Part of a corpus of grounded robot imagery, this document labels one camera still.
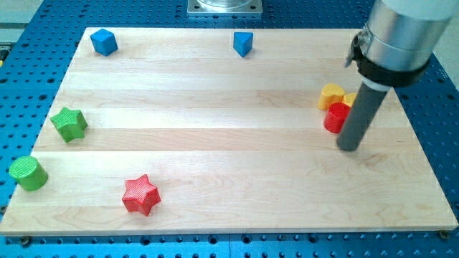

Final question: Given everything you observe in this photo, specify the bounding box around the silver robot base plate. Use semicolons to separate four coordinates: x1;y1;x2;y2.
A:
187;0;263;16

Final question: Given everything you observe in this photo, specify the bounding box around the blue cube block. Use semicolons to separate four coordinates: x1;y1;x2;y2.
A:
90;29;118;57

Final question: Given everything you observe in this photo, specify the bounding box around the yellow block behind rod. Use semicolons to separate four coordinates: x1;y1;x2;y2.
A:
341;92;357;108

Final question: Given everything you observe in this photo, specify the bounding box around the blue triangle block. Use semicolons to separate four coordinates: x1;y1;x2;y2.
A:
233;32;254;57

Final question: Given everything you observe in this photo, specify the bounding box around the blue perforated metal base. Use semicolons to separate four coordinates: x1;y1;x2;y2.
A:
1;0;458;257

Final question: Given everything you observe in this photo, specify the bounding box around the light wooden board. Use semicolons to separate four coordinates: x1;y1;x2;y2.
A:
1;27;458;236

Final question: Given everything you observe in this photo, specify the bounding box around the green cylinder block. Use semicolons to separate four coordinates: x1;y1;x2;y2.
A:
9;156;48;191

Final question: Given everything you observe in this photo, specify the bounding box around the yellow heart block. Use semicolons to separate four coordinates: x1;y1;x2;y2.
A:
317;83;346;110

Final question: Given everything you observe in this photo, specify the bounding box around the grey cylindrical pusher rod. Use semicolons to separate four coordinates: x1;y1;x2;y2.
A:
336;82;391;151

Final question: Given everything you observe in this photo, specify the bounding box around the green star block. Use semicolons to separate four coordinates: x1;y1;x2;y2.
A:
50;107;87;143

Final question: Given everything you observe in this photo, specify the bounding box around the red cylinder block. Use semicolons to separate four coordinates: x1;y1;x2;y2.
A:
323;102;351;133

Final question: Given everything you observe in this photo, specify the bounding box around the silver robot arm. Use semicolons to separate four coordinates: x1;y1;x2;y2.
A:
345;0;458;90

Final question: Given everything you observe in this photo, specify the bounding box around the red star block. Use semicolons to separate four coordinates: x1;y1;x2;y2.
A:
122;174;161;216

